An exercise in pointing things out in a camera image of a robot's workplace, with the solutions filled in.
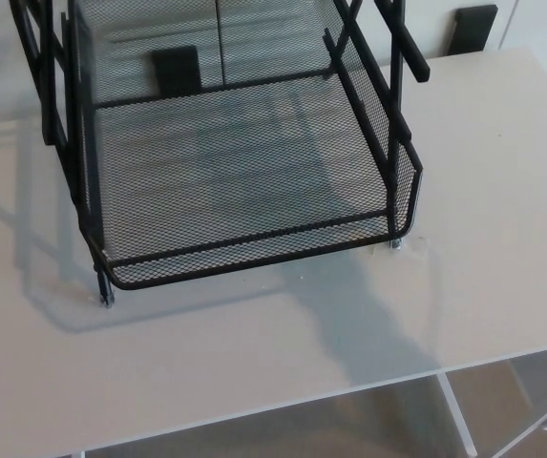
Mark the white desk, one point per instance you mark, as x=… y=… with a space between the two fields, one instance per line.
x=469 y=296

